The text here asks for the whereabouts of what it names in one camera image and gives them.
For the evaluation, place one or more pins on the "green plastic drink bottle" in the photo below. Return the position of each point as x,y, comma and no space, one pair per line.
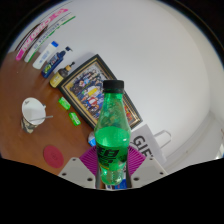
112,143

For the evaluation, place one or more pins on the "amber pump bottle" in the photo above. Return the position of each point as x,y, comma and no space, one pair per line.
58,78

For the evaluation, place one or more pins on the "white bottle with blue cap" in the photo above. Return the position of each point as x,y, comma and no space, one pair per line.
45,56

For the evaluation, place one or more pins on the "white paper gift bag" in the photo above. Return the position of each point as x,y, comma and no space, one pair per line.
148,143

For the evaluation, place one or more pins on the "blue tissue pack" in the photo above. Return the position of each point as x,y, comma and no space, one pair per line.
91,139

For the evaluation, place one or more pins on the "dark blue pump bottle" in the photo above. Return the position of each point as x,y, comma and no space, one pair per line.
53,63

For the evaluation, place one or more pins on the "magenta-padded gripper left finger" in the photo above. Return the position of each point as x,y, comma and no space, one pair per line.
78,171

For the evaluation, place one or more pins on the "green and white tube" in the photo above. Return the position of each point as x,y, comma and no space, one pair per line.
50,36

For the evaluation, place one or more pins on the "patterned paper cup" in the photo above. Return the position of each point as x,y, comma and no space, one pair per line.
32,111

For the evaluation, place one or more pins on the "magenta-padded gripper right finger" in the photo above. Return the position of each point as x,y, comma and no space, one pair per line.
146,171

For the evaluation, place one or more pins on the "small green box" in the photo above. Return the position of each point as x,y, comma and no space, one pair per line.
64,103
75,119

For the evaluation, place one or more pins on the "thin grey stick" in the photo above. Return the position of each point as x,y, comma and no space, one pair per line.
48,117

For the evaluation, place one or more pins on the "framed group picture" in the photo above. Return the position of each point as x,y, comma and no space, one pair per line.
85,90

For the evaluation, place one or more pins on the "flat round red coaster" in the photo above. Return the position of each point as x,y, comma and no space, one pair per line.
53,156

